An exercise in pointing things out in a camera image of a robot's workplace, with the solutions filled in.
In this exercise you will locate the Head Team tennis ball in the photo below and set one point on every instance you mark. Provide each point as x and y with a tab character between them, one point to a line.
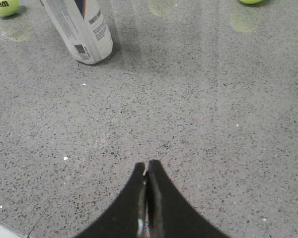
250	1

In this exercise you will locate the white plastic tennis ball can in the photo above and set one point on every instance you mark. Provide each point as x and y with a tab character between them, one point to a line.
82	27

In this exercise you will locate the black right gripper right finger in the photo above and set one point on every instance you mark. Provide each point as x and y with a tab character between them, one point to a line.
170	215

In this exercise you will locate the Wilson tennis ball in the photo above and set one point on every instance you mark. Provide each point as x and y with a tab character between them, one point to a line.
8	7

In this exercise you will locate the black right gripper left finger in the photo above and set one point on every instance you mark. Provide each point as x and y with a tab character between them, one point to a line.
126	216

